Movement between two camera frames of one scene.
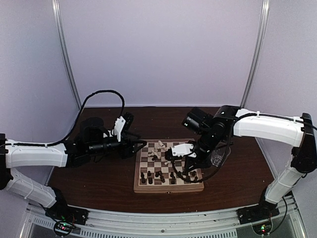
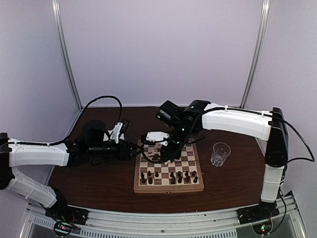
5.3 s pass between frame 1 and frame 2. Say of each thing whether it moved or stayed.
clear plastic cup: stayed
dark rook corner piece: stayed
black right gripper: moved
